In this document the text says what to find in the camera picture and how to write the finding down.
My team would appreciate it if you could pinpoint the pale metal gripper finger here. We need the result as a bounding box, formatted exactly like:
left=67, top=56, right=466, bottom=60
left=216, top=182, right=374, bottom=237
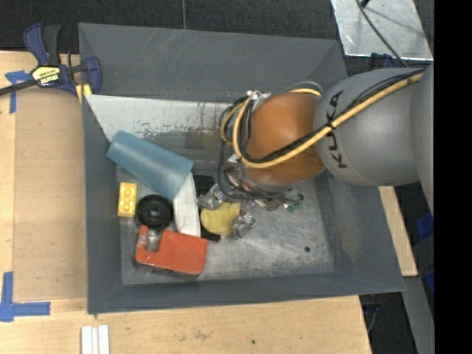
left=197, top=184, right=223, bottom=210
left=232, top=210, right=259, bottom=239

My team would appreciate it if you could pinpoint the yellow soft toy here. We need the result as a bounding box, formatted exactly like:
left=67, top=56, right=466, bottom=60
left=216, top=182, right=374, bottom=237
left=200, top=201, right=242, bottom=237

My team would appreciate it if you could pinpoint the white curved plastic piece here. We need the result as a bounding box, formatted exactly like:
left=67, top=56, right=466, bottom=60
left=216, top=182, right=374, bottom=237
left=173, top=171, right=202, bottom=238

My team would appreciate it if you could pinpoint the black round disc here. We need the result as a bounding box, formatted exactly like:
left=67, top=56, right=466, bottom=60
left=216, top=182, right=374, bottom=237
left=135, top=193, right=174, bottom=232

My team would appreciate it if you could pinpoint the orange-red block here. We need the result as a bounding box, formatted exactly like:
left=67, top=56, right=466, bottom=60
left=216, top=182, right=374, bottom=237
left=133, top=224, right=209, bottom=277

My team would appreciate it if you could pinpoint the yellow toy brick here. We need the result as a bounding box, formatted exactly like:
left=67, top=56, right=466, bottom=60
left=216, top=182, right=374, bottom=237
left=117, top=181, right=138, bottom=219

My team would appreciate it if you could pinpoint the grey metal bin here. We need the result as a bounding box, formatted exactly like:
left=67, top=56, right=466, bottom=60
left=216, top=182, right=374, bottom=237
left=77, top=22, right=407, bottom=315

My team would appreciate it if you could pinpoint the pale wood board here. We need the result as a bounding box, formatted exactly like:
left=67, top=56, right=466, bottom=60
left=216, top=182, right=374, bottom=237
left=12, top=86, right=90, bottom=303

